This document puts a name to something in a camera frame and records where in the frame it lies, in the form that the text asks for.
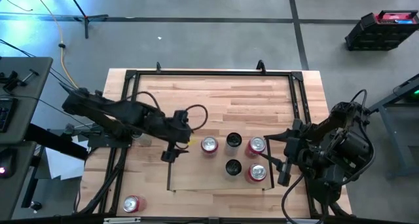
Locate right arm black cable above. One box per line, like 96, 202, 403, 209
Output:
349, 88, 369, 112

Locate black desk beam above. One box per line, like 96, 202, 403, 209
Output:
24, 122, 90, 162

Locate grey desk with mouse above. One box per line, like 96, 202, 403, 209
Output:
0, 141, 37, 221

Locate grey metal stand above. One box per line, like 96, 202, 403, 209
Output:
359, 73, 419, 181

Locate black aluminium table frame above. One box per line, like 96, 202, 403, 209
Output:
77, 68, 353, 218

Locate yellow floor cable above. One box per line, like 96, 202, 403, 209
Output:
31, 0, 82, 92

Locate red case with handle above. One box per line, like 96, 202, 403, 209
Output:
374, 10, 419, 25

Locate black clamp tool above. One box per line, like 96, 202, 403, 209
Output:
0, 68, 41, 91

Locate white paper sheets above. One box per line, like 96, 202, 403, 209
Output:
45, 135, 88, 181

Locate red Fanta soda can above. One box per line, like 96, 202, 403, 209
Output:
200, 136, 219, 158
246, 163, 268, 185
244, 136, 267, 159
122, 195, 147, 214

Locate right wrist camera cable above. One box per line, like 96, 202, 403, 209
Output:
280, 173, 307, 224

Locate grey desk with tools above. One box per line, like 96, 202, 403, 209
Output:
0, 56, 54, 145

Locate black keyboard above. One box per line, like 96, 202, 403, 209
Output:
0, 98, 19, 133

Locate black tripod stand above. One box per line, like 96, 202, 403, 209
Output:
64, 0, 109, 40

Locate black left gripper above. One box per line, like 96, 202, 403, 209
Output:
160, 110, 194, 164

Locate white Celsius slim can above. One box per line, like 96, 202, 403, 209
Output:
224, 132, 244, 157
224, 159, 244, 181
132, 132, 153, 148

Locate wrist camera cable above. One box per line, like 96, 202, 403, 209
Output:
280, 173, 307, 224
183, 103, 210, 132

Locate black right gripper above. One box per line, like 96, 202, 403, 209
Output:
258, 129, 317, 187

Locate wooden shelf with black legs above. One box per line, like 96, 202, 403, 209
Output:
166, 136, 276, 193

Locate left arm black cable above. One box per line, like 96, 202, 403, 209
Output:
126, 90, 162, 112

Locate black plastic crate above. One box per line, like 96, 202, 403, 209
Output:
344, 10, 419, 52

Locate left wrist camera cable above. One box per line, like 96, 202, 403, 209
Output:
183, 103, 210, 132

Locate black computer mouse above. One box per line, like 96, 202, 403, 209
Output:
0, 151, 16, 179

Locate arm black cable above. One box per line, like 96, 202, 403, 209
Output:
126, 90, 162, 112
349, 88, 369, 112

